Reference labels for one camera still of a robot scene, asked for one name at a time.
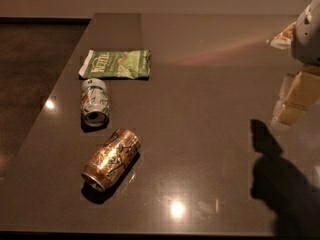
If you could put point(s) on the green chip bag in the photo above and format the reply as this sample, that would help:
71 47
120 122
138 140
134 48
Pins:
133 64

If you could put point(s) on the green and white soda can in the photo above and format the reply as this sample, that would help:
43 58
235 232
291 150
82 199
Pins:
94 102

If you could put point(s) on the orange soda can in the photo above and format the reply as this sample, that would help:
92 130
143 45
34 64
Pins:
108 164

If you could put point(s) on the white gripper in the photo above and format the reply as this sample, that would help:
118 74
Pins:
307 39

